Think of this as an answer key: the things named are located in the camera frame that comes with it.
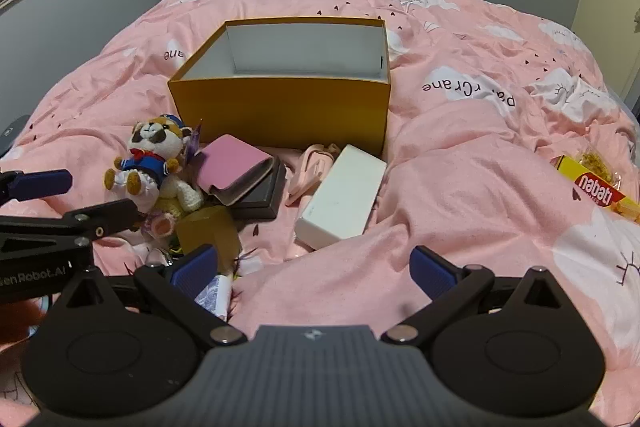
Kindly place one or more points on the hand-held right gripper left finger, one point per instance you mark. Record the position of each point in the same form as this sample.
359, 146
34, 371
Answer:
192, 274

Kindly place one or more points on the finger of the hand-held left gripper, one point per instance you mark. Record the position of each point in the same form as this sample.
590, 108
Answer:
40, 184
100, 217

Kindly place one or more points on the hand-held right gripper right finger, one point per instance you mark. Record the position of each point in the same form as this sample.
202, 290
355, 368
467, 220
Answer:
432, 274

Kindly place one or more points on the small gold box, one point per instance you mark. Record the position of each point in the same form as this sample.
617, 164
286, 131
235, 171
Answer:
210, 232

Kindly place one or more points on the white crochet plush toy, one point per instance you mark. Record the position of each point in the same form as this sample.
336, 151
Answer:
182, 199

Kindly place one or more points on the bear plush toy sailor outfit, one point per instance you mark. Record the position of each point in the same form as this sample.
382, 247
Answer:
150, 147

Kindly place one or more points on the dark grey box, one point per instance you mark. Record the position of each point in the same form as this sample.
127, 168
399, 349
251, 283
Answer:
265, 199

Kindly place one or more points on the white rectangular box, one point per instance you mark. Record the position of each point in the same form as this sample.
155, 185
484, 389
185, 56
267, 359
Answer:
342, 197

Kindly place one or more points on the pink leather wallet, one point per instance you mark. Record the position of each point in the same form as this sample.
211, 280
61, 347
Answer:
232, 162

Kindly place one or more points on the pink plastic phone holder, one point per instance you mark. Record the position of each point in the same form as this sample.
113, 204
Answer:
312, 167

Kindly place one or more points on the yellow cardboard box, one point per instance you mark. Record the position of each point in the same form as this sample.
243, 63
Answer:
280, 112

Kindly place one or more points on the white patterned tube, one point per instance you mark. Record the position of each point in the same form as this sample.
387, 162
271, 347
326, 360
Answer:
217, 297

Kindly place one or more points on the grey rounded object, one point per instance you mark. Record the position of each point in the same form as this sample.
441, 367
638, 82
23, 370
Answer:
12, 134

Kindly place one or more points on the pink printed blanket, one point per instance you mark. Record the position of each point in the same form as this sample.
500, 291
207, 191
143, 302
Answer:
475, 167

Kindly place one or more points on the purple foil ornament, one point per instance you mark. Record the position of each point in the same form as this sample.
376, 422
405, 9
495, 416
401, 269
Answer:
192, 147

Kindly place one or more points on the yellow snack box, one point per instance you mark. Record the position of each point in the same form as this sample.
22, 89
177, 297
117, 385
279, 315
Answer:
595, 194

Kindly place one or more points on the clear snack bag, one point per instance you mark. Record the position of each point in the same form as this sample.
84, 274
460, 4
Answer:
597, 162

